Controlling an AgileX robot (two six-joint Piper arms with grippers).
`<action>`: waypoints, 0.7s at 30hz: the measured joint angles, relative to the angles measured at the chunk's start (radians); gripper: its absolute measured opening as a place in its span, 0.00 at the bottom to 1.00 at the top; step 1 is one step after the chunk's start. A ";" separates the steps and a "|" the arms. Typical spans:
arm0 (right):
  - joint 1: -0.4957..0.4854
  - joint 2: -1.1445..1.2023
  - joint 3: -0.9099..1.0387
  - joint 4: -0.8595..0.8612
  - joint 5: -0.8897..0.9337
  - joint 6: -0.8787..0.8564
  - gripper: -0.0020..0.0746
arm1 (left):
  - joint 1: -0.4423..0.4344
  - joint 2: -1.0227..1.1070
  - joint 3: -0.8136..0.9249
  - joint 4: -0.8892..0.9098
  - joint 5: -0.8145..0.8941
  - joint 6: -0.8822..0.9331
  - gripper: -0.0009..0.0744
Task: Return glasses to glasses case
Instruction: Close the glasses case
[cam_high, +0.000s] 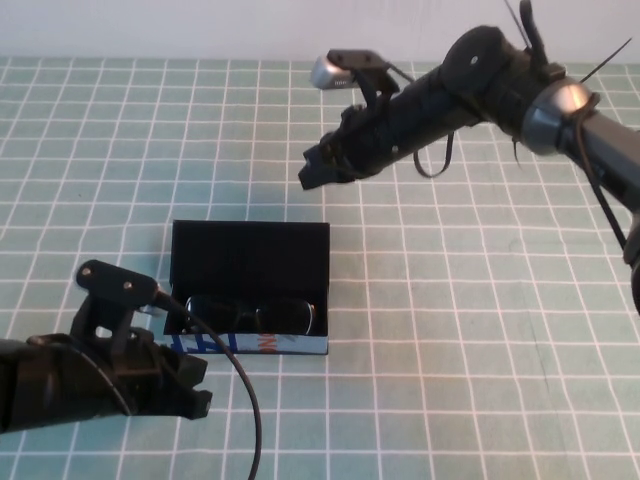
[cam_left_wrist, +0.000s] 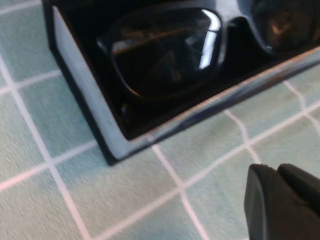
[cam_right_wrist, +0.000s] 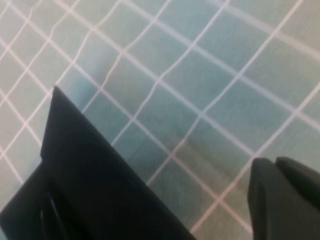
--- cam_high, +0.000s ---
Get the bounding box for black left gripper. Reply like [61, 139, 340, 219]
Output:
[113, 328, 215, 421]

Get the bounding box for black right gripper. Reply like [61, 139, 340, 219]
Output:
[298, 73, 462, 191]

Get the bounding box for black framed glasses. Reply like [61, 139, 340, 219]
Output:
[183, 294, 321, 335]

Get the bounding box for black glasses case printed front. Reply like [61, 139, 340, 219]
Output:
[162, 219, 332, 357]

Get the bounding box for green white grid tablecloth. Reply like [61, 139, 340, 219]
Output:
[0, 53, 640, 480]

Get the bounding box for black zip tie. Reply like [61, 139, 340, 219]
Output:
[581, 39, 633, 84]
[503, 0, 531, 49]

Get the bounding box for black left camera cable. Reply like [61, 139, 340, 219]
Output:
[152, 292, 264, 480]

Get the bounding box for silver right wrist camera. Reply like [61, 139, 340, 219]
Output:
[310, 54, 362, 92]

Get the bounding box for black right camera bracket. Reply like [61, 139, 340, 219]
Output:
[327, 48, 401, 114]

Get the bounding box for black camera bracket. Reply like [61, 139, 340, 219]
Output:
[327, 48, 401, 114]
[74, 259, 157, 361]

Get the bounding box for black left camera bracket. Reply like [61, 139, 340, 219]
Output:
[74, 259, 157, 361]

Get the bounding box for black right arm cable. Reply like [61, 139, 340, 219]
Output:
[387, 0, 629, 251]

